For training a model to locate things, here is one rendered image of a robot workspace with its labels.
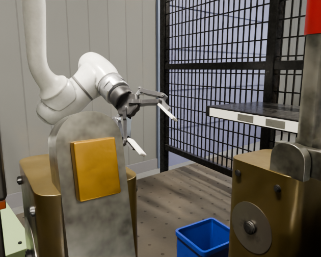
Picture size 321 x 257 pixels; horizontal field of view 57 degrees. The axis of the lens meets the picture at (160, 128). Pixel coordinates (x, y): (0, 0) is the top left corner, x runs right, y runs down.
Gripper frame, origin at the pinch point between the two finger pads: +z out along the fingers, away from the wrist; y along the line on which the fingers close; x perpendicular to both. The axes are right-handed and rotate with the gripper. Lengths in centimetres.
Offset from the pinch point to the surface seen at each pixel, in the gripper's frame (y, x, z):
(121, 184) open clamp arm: 7, -59, 34
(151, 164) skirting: -68, 223, -106
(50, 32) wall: -21, 77, -185
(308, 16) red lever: 24, -51, 32
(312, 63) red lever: 21, -50, 34
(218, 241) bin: -5.9, -1.8, 32.0
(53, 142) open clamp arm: 7, -62, 31
